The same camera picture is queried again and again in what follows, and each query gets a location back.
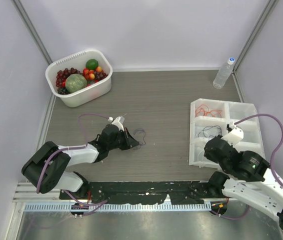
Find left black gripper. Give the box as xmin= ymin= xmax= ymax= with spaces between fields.
xmin=107 ymin=127 xmax=139 ymax=151

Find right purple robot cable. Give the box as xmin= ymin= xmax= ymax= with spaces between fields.
xmin=210 ymin=113 xmax=283 ymax=221

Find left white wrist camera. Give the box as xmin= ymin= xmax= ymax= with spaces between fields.
xmin=108 ymin=116 xmax=125 ymax=131

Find green melon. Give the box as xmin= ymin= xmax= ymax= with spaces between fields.
xmin=65 ymin=74 xmax=87 ymax=93

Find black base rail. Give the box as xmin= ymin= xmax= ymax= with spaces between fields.
xmin=70 ymin=181 xmax=225 ymax=205

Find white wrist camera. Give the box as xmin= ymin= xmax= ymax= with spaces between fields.
xmin=108 ymin=116 xmax=125 ymax=131
xmin=223 ymin=121 xmax=244 ymax=147

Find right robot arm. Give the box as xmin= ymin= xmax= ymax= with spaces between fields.
xmin=204 ymin=136 xmax=283 ymax=230

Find green lime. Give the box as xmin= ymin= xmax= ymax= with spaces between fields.
xmin=85 ymin=58 xmax=99 ymax=70

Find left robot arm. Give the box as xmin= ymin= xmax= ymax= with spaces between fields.
xmin=21 ymin=124 xmax=140 ymax=200

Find white plastic fruit basket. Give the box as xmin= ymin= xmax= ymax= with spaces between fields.
xmin=45 ymin=49 xmax=113 ymax=108

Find white compartment tray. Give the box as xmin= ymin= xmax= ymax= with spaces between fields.
xmin=187 ymin=97 xmax=266 ymax=173

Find red yellow cherry cluster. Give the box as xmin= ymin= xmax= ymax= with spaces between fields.
xmin=82 ymin=66 xmax=108 ymax=86

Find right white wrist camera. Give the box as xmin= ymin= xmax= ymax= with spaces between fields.
xmin=223 ymin=121 xmax=244 ymax=147

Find white slotted cable duct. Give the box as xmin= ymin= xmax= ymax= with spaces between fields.
xmin=24 ymin=202 xmax=212 ymax=212

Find clear water bottle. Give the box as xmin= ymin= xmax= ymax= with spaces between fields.
xmin=213 ymin=57 xmax=236 ymax=89

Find red grape bunch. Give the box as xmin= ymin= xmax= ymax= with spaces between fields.
xmin=55 ymin=67 xmax=82 ymax=88

